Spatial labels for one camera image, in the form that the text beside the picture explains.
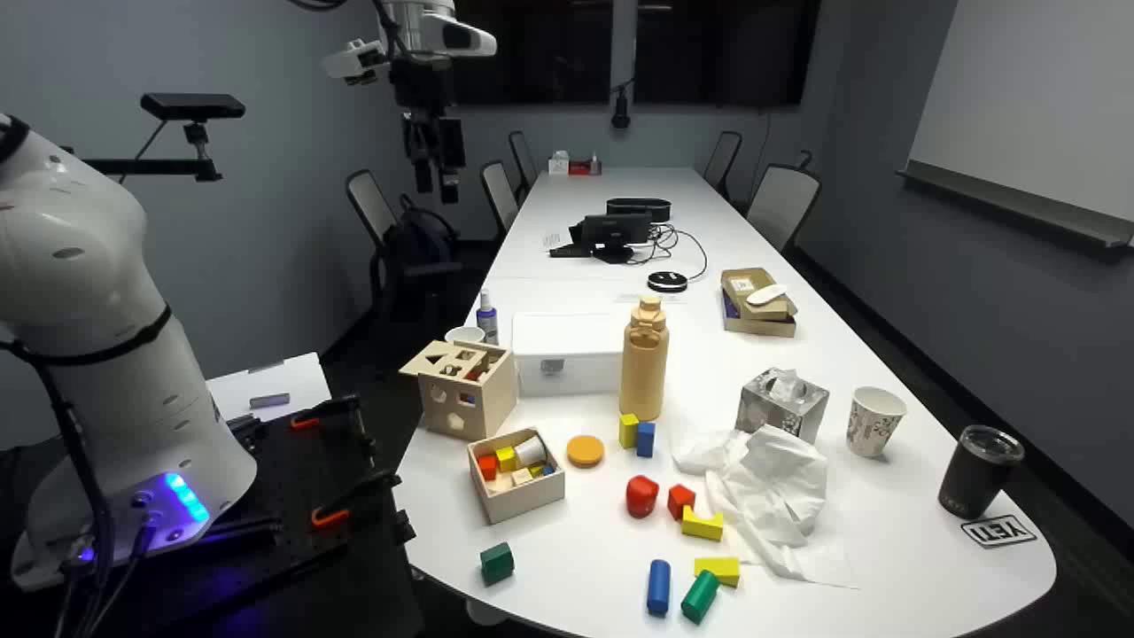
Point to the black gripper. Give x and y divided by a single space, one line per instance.
432 131

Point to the wooden shape sorter box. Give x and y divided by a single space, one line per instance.
465 390

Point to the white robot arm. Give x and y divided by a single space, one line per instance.
151 460

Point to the grey chair left near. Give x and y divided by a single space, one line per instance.
414 248

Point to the grey chair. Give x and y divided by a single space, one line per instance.
783 203
414 248

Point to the small sanitizer bottle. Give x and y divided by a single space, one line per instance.
488 321

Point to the white flat box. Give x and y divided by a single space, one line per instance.
564 352

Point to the black round puck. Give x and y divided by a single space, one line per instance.
667 280

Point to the tan thermos bottle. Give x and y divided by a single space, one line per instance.
644 366

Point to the grey chair far right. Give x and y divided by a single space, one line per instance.
783 203

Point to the wooden box with items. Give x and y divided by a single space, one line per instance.
752 303

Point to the yellow small block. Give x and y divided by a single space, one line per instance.
628 431

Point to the small wooden tray with blocks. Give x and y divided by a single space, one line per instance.
517 471

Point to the orange round disc block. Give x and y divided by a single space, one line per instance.
585 453

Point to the blue small block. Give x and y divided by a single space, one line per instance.
644 437

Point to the red block left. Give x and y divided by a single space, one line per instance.
638 499

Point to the red block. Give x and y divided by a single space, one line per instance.
679 500
638 499

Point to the grey tissue box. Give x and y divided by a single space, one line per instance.
783 399

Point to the black cart with clamps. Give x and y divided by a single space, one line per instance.
315 551

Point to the green block at table edge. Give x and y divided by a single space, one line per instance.
493 565

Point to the red block right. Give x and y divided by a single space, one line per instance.
679 500

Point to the yellow block middle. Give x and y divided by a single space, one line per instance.
702 526

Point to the white paper cup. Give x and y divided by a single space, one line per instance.
875 419

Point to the blue cylinder block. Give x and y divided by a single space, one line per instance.
659 592

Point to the yellow block front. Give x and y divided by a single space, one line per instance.
724 568

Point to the green long block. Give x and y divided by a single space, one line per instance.
699 597

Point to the whiteboard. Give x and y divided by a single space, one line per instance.
1033 111

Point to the dark metal tumbler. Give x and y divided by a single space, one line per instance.
979 468

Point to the label sticker on table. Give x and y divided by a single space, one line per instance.
992 533

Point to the black device with cables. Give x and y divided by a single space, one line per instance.
628 233

